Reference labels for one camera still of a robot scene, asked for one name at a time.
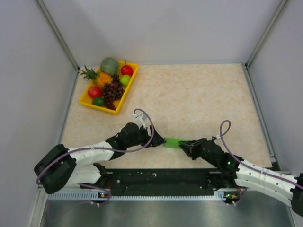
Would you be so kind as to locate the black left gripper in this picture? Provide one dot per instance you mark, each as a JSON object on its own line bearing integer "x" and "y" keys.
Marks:
{"x": 156, "y": 140}

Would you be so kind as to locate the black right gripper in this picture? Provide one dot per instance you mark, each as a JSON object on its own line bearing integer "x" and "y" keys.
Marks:
{"x": 191, "y": 148}

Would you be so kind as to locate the green paper box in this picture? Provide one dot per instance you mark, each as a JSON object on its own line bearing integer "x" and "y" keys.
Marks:
{"x": 172, "y": 143}

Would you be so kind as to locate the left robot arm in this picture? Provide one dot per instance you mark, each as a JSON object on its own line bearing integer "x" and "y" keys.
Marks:
{"x": 63, "y": 166}

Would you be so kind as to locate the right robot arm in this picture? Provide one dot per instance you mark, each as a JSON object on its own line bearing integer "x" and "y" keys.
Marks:
{"x": 286, "y": 188}

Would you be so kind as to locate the purple grape bunch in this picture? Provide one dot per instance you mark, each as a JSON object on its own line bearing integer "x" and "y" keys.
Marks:
{"x": 112, "y": 92}

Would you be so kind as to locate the green apple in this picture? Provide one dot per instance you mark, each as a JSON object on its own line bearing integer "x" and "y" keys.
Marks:
{"x": 124, "y": 80}

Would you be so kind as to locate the green lime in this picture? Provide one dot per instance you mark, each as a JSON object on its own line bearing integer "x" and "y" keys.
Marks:
{"x": 98, "y": 101}

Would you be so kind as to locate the red apple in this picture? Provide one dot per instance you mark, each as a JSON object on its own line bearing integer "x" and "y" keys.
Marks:
{"x": 127, "y": 70}

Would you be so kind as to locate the red pomegranate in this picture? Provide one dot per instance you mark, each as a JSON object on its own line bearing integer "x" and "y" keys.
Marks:
{"x": 94, "y": 92}

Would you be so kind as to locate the yellow plastic tray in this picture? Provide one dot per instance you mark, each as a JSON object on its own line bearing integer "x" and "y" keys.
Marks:
{"x": 86, "y": 101}

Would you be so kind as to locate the pineapple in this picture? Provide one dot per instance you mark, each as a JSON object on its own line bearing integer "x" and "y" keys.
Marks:
{"x": 99, "y": 78}

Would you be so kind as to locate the green melon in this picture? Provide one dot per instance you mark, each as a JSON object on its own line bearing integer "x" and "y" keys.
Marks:
{"x": 109, "y": 66}

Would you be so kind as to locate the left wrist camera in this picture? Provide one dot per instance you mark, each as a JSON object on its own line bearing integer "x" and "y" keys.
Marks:
{"x": 140, "y": 120}

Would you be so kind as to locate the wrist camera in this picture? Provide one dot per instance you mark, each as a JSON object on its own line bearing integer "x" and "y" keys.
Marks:
{"x": 216, "y": 138}
{"x": 140, "y": 120}

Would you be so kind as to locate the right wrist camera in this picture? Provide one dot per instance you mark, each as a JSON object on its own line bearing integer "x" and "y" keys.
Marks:
{"x": 216, "y": 138}

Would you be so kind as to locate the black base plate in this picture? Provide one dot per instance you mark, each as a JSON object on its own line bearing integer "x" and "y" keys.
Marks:
{"x": 164, "y": 182}

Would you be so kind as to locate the aluminium frame rail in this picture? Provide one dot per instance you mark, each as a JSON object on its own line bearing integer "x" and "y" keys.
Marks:
{"x": 263, "y": 177}

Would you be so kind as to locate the white slotted cable duct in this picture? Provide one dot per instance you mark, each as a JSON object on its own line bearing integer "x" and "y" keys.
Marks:
{"x": 94, "y": 195}

